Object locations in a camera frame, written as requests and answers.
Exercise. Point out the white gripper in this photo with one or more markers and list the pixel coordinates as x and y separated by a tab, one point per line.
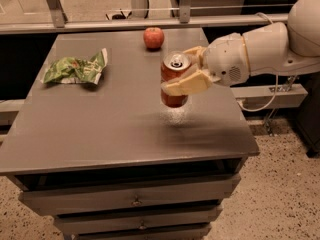
225	59

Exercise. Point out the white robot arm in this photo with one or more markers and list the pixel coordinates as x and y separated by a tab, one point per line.
281	49

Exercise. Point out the green jalapeno chip bag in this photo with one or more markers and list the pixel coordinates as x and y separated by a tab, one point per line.
71	70

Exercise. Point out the grey metal railing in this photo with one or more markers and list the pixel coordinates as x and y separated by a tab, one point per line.
62	16

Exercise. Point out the red apple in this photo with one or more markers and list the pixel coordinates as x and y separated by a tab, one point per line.
153	37

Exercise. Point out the grey drawer cabinet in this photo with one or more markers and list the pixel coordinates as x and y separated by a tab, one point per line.
119	131

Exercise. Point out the bottom grey drawer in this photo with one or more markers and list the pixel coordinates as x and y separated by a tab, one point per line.
192	231

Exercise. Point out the grey drawer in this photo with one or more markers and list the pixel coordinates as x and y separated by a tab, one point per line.
192	231
130	195
138	220

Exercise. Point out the middle grey drawer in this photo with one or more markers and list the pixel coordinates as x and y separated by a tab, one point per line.
138	220

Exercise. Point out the top grey drawer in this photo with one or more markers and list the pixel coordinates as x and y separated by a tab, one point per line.
130	195

